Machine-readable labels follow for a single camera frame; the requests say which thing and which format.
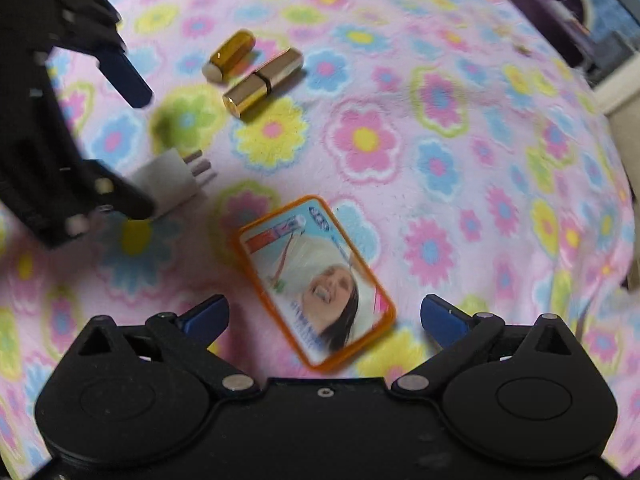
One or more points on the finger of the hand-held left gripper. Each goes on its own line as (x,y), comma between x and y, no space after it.
(125,77)
(125,200)

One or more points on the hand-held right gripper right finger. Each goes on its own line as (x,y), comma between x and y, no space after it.
(442,320)

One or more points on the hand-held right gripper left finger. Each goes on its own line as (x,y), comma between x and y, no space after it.
(207,320)

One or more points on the white plug adapter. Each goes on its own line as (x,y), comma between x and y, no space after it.
(165,180)

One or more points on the small amber cylinder bottle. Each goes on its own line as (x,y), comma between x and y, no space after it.
(230,55)

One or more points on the orange-edged printed plastic case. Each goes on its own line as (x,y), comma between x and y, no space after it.
(320,280)

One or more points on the gold lipstick tube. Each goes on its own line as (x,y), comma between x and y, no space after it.
(260,82)

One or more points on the pink floral blanket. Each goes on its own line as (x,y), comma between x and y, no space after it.
(425,110)

